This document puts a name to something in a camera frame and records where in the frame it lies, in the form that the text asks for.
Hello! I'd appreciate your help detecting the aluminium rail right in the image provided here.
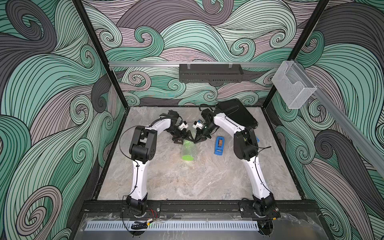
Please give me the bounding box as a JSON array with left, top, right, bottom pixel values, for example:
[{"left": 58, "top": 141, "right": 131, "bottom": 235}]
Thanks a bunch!
[{"left": 298, "top": 64, "right": 384, "bottom": 176}]

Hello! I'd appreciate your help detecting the green plastic wine glass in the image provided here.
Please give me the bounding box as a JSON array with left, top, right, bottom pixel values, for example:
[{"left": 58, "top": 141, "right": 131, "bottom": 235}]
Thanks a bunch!
[{"left": 182, "top": 141, "right": 195, "bottom": 161}]

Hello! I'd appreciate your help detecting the clear plastic wall bin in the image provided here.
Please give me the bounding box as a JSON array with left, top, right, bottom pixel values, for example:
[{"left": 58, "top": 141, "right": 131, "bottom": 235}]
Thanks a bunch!
[{"left": 272, "top": 61, "right": 317, "bottom": 109}]

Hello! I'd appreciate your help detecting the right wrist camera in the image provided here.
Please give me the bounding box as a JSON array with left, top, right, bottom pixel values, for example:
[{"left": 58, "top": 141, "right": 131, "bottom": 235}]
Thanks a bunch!
[{"left": 193, "top": 120, "right": 204, "bottom": 129}]

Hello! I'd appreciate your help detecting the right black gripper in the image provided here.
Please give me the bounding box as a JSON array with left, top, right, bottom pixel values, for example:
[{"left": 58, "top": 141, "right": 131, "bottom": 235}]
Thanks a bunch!
[{"left": 193, "top": 124, "right": 217, "bottom": 144}]

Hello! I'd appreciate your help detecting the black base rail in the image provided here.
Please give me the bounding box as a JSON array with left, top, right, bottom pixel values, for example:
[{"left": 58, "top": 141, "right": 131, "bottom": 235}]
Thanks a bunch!
[{"left": 81, "top": 200, "right": 319, "bottom": 216}]

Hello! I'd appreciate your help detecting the aluminium rail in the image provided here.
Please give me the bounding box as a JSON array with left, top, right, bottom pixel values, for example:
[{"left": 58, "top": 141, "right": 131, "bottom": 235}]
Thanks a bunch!
[
  {"left": 108, "top": 61, "right": 282, "bottom": 68},
  {"left": 298, "top": 64, "right": 384, "bottom": 176}
]

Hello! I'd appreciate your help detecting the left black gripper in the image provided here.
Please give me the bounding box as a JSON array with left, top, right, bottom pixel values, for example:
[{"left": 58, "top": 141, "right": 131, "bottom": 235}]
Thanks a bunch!
[{"left": 167, "top": 127, "right": 195, "bottom": 145}]

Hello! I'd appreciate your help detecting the white slotted cable duct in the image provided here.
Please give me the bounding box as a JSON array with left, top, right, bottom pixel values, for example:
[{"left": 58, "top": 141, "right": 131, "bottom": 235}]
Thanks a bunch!
[{"left": 84, "top": 220, "right": 259, "bottom": 232}]

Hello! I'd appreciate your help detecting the blue tape dispenser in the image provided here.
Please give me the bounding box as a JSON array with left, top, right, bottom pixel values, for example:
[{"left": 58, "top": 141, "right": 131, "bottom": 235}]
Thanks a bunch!
[{"left": 214, "top": 136, "right": 225, "bottom": 156}]

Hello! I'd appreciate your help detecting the black flat case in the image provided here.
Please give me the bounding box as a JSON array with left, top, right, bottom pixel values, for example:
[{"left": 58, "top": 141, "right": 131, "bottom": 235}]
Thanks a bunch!
[{"left": 216, "top": 99, "right": 259, "bottom": 129}]

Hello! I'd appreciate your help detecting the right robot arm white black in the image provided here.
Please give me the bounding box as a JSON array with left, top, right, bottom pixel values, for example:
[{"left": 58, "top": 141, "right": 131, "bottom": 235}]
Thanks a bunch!
[{"left": 194, "top": 100, "right": 276, "bottom": 216}]

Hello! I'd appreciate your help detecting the aluminium rail back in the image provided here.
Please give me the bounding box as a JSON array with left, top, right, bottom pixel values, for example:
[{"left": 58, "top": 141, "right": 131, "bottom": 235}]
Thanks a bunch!
[{"left": 108, "top": 61, "right": 282, "bottom": 68}]

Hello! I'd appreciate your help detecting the clear bubble wrap sheet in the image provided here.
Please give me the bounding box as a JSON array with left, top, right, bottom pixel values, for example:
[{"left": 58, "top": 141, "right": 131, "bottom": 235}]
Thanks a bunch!
[{"left": 181, "top": 128, "right": 199, "bottom": 161}]

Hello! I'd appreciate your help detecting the black wall tray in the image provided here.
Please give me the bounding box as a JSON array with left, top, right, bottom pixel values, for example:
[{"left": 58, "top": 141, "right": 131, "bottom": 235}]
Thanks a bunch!
[{"left": 179, "top": 64, "right": 244, "bottom": 86}]

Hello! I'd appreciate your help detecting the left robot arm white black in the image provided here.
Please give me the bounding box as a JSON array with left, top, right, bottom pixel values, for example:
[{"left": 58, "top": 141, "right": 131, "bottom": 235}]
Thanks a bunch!
[{"left": 126, "top": 110, "right": 194, "bottom": 216}]

